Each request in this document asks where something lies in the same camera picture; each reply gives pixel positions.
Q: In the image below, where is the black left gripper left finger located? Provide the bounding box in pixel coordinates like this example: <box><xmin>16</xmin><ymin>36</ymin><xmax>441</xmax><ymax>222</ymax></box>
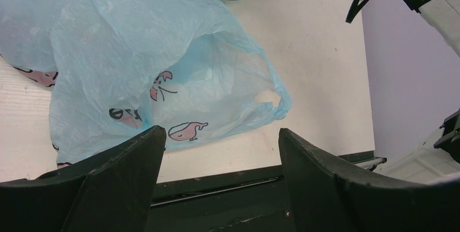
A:
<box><xmin>1</xmin><ymin>126</ymin><xmax>167</xmax><ymax>231</ymax></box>

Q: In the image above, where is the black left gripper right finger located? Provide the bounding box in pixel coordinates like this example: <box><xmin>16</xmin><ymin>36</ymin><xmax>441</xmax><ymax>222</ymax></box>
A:
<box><xmin>278</xmin><ymin>128</ymin><xmax>459</xmax><ymax>231</ymax></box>

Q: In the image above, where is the light blue plastic bag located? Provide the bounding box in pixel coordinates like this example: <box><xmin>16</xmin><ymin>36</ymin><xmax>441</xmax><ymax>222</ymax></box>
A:
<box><xmin>1</xmin><ymin>0</ymin><xmax>292</xmax><ymax>166</ymax></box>

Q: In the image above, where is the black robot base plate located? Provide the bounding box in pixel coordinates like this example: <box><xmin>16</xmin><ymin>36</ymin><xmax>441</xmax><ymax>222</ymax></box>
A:
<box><xmin>145</xmin><ymin>150</ymin><xmax>388</xmax><ymax>232</ymax></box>

